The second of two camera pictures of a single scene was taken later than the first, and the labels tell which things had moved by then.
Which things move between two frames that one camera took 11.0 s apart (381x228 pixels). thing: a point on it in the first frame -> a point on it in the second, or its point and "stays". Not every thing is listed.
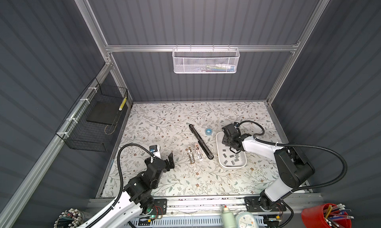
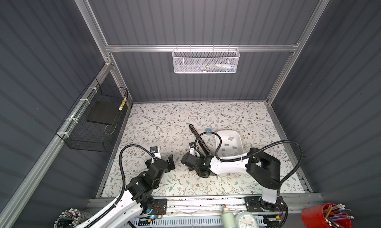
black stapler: [201, 142] stays
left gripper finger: [171, 160] stays
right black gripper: [223, 141] -> [201, 158]
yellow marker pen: [122, 104] stays
